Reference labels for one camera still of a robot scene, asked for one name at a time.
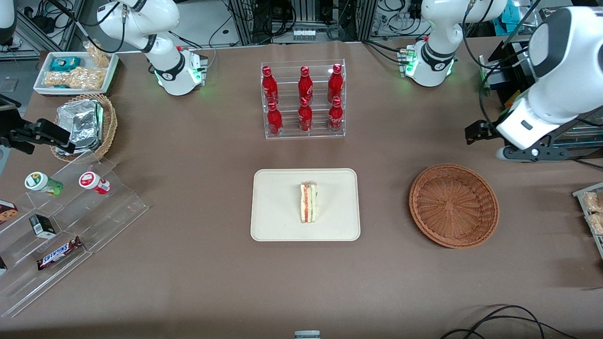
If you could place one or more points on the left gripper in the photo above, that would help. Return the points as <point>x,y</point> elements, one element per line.
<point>478,131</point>

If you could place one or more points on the small black carton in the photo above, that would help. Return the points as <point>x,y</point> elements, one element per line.
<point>43,227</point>

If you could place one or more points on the cream rectangular plastic tray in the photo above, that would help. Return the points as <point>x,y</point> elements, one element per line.
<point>278,207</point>

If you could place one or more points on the clear acrylic bottle rack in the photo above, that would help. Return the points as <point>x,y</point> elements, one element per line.
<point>287,94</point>

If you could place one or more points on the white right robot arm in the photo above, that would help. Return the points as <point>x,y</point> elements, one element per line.
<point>162,66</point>

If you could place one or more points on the silver foil container stack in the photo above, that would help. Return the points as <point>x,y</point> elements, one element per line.
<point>82,125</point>

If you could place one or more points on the red cola bottle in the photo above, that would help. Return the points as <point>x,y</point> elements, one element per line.
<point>305,118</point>
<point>335,84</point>
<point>269,87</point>
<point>274,122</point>
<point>305,87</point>
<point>335,118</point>

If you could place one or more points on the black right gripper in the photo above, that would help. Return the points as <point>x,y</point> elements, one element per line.
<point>19,133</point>

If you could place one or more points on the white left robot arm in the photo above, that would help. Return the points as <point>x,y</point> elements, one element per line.
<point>440,28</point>

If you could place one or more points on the white rectangular snack tray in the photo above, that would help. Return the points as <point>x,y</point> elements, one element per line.
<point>112,70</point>

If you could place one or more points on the large brown wicker basket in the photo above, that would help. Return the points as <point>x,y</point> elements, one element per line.
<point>452,207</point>

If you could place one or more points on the red lid cup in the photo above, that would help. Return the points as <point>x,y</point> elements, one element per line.
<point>92,181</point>

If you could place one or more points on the white connector strip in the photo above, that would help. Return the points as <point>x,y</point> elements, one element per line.
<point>304,34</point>

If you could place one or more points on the teal box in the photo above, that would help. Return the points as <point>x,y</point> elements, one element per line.
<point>511,16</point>

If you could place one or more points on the clear acrylic stepped stand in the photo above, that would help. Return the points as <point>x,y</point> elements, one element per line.
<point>113,212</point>

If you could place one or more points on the small tan wicker basket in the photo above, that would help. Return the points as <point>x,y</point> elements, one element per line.
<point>109,125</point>

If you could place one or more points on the teal snack packet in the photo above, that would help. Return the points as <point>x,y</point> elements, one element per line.
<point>65,63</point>

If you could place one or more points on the small grey device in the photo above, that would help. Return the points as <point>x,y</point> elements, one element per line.
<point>307,335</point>

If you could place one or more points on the triangular sandwich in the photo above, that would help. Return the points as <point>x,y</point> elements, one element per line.
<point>308,203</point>

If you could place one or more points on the brown cookie box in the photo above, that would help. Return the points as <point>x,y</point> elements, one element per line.
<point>7,213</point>

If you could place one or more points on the clear bagged snack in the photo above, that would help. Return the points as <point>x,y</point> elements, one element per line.
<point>597,223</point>
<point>594,202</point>

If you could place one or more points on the large clear peanut bag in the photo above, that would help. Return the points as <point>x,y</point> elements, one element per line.
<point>75,79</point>

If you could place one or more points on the green lid cup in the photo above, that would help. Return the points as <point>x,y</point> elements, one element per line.
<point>40,182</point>

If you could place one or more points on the Snickers chocolate bar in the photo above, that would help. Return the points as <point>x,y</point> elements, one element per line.
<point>59,254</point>

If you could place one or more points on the small clear peanut bag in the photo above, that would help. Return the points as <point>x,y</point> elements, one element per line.
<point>99,55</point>

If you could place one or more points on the black food warmer display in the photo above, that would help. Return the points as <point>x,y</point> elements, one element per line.
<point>516,75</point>

